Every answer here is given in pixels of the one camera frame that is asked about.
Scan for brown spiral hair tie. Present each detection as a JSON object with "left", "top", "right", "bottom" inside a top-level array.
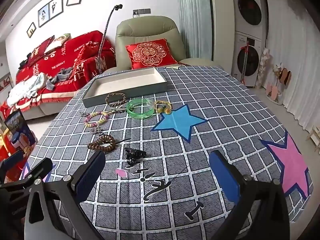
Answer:
[{"left": 87, "top": 134, "right": 117, "bottom": 153}]

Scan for silver pink heart charm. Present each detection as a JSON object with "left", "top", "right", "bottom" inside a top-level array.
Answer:
[{"left": 90, "top": 127, "right": 103, "bottom": 135}]

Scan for black hair claw clip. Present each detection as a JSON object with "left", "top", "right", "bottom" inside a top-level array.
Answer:
[{"left": 124, "top": 147, "right": 146, "bottom": 166}]

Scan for pink yellow beaded bracelet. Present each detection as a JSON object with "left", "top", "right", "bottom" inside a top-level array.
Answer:
[{"left": 83, "top": 110, "right": 110, "bottom": 129}]

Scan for brown braided rope bracelet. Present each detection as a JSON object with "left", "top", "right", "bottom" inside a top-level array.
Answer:
[{"left": 105, "top": 92, "right": 127, "bottom": 108}]

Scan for green translucent bangle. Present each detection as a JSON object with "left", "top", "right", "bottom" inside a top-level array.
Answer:
[{"left": 126, "top": 98, "right": 155, "bottom": 120}]

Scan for grey jewelry tray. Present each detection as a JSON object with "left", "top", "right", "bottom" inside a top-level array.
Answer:
[{"left": 82, "top": 68, "right": 168, "bottom": 108}]

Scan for blue snack box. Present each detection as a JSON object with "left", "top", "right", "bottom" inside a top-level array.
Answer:
[{"left": 4, "top": 109, "right": 37, "bottom": 155}]

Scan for grey checkered tablecloth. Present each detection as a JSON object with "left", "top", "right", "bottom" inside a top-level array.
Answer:
[{"left": 21, "top": 64, "right": 314, "bottom": 240}]

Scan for white clothes on sofa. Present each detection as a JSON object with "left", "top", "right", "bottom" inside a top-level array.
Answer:
[{"left": 7, "top": 73, "right": 47, "bottom": 107}]

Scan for sofa with red blanket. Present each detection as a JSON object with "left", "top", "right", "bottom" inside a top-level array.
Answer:
[{"left": 1, "top": 30, "right": 116, "bottom": 120}]

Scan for grey cloth on sofa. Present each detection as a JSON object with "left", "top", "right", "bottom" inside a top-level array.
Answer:
[{"left": 46, "top": 67, "right": 73, "bottom": 91}]

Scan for red pillow on sofa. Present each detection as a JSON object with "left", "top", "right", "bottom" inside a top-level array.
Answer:
[{"left": 27, "top": 35, "right": 55, "bottom": 67}]

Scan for lower washing machine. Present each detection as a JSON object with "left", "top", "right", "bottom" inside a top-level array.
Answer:
[{"left": 232, "top": 32, "right": 261, "bottom": 87}]

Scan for red embroidered cushion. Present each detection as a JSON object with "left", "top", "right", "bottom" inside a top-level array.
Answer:
[{"left": 125, "top": 38, "right": 178, "bottom": 69}]

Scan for green leather armchair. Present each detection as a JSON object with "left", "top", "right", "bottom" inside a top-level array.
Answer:
[{"left": 105, "top": 16, "right": 218, "bottom": 74}]

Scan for grey flexible phone stand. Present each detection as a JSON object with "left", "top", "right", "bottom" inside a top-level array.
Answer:
[{"left": 95, "top": 4, "right": 124, "bottom": 74}]

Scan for teal curtain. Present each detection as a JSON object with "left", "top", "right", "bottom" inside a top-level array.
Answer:
[{"left": 178, "top": 0, "right": 213, "bottom": 60}]

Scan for small picture frame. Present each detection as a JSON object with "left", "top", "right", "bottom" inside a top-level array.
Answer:
[{"left": 27, "top": 22, "right": 36, "bottom": 38}]

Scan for double picture frame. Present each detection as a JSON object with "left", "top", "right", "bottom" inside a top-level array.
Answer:
[{"left": 37, "top": 0, "right": 63, "bottom": 27}]

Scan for wall switch panel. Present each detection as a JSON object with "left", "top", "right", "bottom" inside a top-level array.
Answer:
[{"left": 133, "top": 8, "right": 151, "bottom": 16}]

